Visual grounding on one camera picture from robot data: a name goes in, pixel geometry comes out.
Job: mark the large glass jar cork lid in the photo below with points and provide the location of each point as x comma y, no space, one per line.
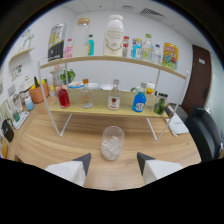
80,38

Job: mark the green leafy plant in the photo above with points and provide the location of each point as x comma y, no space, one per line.
70,76

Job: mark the clear bottle red label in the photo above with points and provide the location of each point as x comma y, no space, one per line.
114,100

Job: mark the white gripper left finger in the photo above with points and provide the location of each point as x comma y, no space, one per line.
71,171

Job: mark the green cup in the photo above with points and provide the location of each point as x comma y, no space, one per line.
16,116

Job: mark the blue liquid bottle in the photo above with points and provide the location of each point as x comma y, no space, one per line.
139,102

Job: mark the small bottle red cap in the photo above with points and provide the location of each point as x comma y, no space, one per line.
125,48

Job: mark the small teal bottle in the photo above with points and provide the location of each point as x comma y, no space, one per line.
91,46

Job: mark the white tray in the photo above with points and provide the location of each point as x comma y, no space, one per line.
21,120

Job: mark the clear bottle blue cap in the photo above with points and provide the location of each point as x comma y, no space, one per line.
157,56

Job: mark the red liquid bottle white cap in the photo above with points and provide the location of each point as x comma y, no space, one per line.
63,99

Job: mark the small light blue bottle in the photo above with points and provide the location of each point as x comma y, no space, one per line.
137,51

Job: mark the white bowl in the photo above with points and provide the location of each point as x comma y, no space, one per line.
106,87
94,85

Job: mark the black bag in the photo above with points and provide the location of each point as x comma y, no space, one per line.
7,131

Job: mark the pink liquid bottle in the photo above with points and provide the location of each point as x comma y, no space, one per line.
68,51

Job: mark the clear glass with ice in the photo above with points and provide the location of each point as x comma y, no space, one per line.
112,145

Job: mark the large white bottle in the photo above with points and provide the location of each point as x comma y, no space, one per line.
114,36

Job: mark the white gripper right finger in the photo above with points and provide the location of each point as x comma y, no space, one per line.
158,168

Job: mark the white bottle yellow red cap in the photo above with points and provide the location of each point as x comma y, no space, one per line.
150,89

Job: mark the wooden wall shelf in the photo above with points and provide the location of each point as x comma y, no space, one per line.
21,53

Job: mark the white notebook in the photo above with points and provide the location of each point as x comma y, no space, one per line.
178,126

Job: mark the black and yellow pouch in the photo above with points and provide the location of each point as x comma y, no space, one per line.
56,45

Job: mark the brown door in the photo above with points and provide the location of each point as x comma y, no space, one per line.
198,83

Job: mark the two-tier wooden white-frame rack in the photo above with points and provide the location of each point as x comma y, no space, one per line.
100,101

